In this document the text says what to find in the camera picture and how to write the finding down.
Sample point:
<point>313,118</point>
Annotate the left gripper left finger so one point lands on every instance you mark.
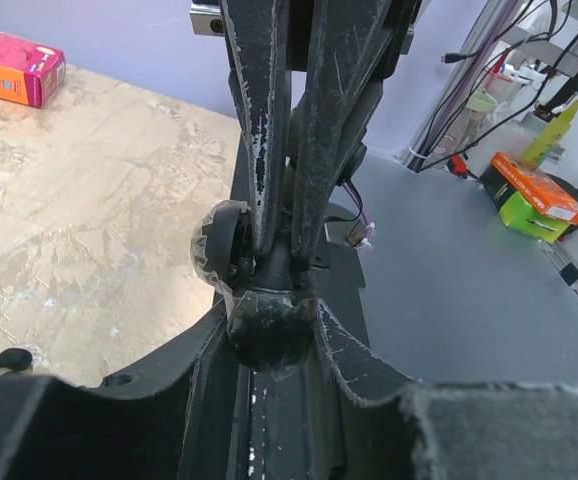
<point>166,416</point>

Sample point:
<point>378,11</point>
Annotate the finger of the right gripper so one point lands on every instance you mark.
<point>257,37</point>
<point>351,43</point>

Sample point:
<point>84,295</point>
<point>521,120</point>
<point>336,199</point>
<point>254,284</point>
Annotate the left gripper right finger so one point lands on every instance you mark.
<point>394,427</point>

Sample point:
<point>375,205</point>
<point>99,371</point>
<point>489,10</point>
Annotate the black earbud charging case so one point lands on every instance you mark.
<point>270,307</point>

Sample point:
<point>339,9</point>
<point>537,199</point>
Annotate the green plastic cup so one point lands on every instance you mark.
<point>480,103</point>

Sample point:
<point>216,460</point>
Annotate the yellow green card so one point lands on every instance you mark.
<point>550,136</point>

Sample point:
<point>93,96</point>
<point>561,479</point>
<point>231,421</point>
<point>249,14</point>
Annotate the orange green box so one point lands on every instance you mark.
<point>529,201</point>

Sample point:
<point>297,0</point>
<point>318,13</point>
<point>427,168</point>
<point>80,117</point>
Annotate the pink orange snack box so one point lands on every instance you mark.
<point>30,73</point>

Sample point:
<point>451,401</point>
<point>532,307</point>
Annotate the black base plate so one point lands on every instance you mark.
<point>285,427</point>

